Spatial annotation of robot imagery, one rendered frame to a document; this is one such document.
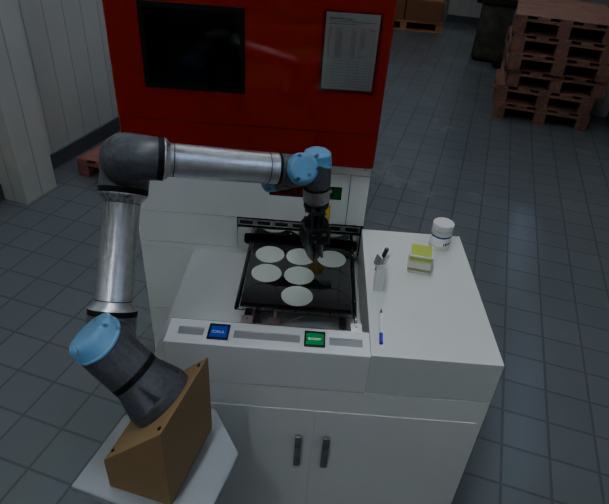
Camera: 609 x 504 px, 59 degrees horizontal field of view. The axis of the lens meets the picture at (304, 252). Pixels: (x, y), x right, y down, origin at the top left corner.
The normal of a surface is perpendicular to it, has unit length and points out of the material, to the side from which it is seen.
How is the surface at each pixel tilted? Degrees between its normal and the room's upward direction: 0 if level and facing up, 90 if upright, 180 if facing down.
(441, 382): 90
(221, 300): 0
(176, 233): 90
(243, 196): 90
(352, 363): 90
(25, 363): 0
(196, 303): 0
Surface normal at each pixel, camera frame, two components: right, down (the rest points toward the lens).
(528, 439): 0.06, -0.82
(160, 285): -0.05, 0.57
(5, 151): -0.31, 0.53
